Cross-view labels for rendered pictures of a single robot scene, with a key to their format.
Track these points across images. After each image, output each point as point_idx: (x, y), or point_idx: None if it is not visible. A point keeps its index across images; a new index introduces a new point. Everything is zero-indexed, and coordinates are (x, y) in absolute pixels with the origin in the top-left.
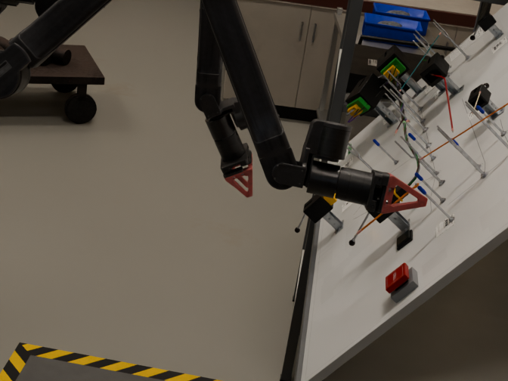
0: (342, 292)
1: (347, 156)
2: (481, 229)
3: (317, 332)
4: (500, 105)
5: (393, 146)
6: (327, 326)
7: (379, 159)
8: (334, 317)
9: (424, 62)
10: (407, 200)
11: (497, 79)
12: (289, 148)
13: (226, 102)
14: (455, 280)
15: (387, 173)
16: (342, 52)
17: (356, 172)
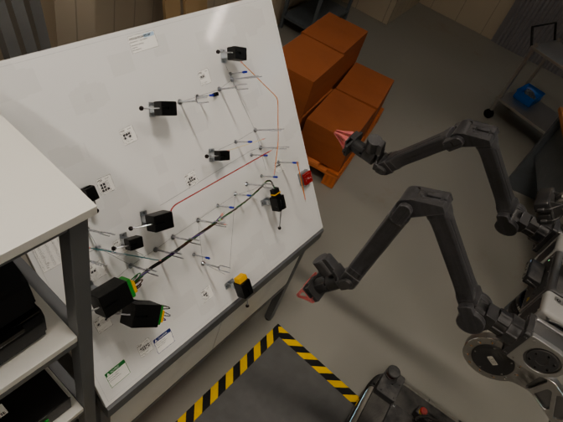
0: (285, 233)
1: (128, 360)
2: (292, 137)
3: (301, 236)
4: (204, 153)
5: (165, 276)
6: (300, 230)
7: (172, 287)
8: (297, 228)
9: (157, 230)
10: (243, 213)
11: (166, 168)
12: (391, 151)
13: (338, 271)
14: None
15: (353, 134)
16: (94, 377)
17: (363, 142)
